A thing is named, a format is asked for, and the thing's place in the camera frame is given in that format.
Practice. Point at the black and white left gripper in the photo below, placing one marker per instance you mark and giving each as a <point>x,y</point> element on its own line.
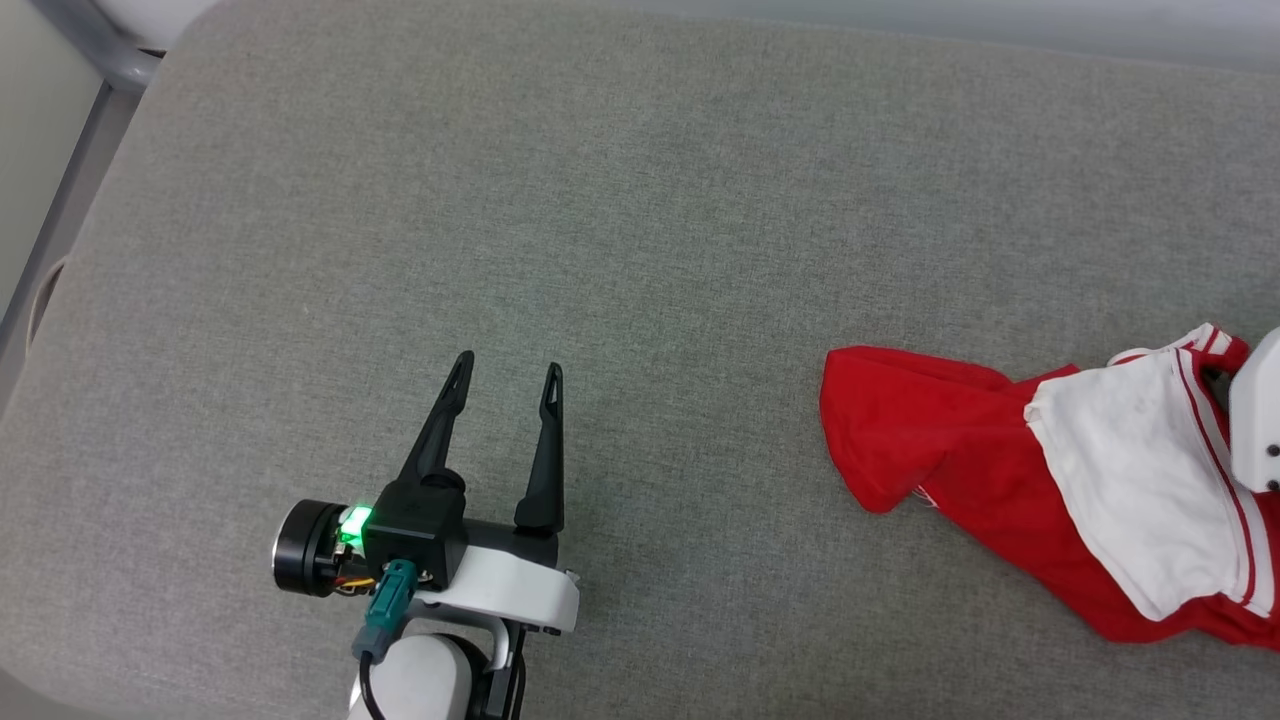
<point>520,590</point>

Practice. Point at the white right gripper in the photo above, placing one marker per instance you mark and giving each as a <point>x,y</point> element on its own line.
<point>1260,420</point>

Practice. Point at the red and white jersey garment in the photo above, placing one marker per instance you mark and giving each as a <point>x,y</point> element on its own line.
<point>930,430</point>

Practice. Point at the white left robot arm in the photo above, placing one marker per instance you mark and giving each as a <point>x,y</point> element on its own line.
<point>430,680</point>

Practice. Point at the grey fabric sofa cushion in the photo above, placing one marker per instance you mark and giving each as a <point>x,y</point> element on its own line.
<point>640,250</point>

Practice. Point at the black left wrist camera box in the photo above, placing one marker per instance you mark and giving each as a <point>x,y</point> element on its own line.
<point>415,530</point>

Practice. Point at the grey metal tube frame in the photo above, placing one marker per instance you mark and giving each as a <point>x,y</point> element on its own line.
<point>100,50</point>

